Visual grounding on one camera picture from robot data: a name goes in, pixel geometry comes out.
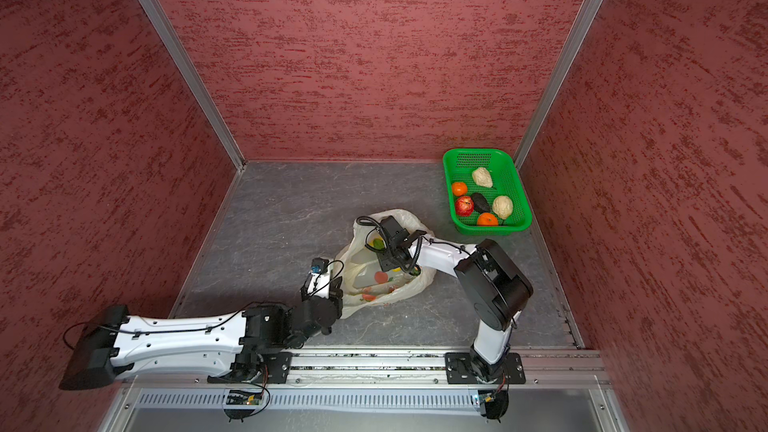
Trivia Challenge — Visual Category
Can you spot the printed translucent plastic bag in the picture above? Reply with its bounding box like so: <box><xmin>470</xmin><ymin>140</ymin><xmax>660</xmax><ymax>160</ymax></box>
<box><xmin>336</xmin><ymin>223</ymin><xmax>437</xmax><ymax>319</ymax></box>

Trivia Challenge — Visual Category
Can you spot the red apple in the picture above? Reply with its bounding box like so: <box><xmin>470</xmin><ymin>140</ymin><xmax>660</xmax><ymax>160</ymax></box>
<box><xmin>454</xmin><ymin>195</ymin><xmax>475</xmax><ymax>217</ymax></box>

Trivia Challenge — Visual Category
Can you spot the large orange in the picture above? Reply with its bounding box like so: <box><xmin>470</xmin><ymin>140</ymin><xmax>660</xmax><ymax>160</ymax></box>
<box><xmin>476</xmin><ymin>212</ymin><xmax>499</xmax><ymax>227</ymax></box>

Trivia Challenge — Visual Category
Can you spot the dark avocado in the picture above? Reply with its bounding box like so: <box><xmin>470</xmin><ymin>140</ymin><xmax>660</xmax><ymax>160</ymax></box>
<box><xmin>470</xmin><ymin>192</ymin><xmax>491</xmax><ymax>214</ymax></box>

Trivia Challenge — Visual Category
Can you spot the green plastic basket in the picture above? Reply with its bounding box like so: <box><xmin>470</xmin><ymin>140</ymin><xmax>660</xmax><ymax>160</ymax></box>
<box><xmin>442</xmin><ymin>148</ymin><xmax>533</xmax><ymax>236</ymax></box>

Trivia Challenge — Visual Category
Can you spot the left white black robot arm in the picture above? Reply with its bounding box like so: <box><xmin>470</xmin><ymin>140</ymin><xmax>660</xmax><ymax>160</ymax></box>
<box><xmin>59</xmin><ymin>274</ymin><xmax>343</xmax><ymax>391</ymax></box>

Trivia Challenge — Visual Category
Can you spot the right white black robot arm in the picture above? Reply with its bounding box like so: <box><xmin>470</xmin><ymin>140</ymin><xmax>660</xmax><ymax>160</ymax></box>
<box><xmin>366</xmin><ymin>232</ymin><xmax>533</xmax><ymax>383</ymax></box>

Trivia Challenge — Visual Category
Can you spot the beige bumpy round fruit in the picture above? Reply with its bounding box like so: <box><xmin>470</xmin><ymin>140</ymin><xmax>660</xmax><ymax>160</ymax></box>
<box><xmin>491</xmin><ymin>195</ymin><xmax>514</xmax><ymax>221</ymax></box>

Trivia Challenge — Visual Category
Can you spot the small orange tangerine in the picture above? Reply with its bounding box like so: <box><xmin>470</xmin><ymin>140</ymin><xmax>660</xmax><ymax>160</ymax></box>
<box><xmin>451</xmin><ymin>182</ymin><xmax>468</xmax><ymax>197</ymax></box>

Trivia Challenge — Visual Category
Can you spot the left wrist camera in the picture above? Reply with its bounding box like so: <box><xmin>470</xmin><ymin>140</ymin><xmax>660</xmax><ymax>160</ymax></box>
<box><xmin>305</xmin><ymin>257</ymin><xmax>331</xmax><ymax>298</ymax></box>

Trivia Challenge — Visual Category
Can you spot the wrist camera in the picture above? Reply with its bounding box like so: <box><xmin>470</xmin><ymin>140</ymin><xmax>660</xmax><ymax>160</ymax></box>
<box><xmin>379</xmin><ymin>215</ymin><xmax>410</xmax><ymax>249</ymax></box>
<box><xmin>305</xmin><ymin>257</ymin><xmax>331</xmax><ymax>298</ymax></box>

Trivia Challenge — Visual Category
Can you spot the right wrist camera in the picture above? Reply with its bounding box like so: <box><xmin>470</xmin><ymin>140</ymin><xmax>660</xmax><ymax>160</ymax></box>
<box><xmin>379</xmin><ymin>215</ymin><xmax>410</xmax><ymax>249</ymax></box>

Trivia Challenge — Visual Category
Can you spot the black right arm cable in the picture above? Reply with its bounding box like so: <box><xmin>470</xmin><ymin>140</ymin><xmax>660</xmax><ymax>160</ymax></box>
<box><xmin>355</xmin><ymin>214</ymin><xmax>428</xmax><ymax>274</ymax></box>

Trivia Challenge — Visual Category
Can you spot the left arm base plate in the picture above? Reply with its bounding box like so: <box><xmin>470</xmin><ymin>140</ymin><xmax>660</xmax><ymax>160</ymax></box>
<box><xmin>206</xmin><ymin>352</ymin><xmax>293</xmax><ymax>386</ymax></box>

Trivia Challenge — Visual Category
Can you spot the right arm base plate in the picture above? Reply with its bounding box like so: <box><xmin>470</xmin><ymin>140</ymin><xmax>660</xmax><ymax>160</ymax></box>
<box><xmin>444</xmin><ymin>352</ymin><xmax>526</xmax><ymax>385</ymax></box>

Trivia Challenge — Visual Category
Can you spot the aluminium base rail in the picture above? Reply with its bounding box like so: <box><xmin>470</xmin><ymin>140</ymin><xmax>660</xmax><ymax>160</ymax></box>
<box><xmin>118</xmin><ymin>347</ymin><xmax>612</xmax><ymax>390</ymax></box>

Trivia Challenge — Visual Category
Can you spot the right aluminium corner post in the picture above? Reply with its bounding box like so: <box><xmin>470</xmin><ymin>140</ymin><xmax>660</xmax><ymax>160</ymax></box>
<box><xmin>513</xmin><ymin>0</ymin><xmax>604</xmax><ymax>171</ymax></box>

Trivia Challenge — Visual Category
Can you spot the aluminium corner post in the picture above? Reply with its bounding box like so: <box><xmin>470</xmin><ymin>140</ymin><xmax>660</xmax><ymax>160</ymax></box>
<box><xmin>138</xmin><ymin>0</ymin><xmax>247</xmax><ymax>174</ymax></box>
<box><xmin>513</xmin><ymin>0</ymin><xmax>604</xmax><ymax>171</ymax></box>

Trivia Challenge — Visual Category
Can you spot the left aluminium corner post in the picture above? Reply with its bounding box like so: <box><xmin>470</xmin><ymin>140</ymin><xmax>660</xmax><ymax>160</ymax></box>
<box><xmin>138</xmin><ymin>0</ymin><xmax>247</xmax><ymax>174</ymax></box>

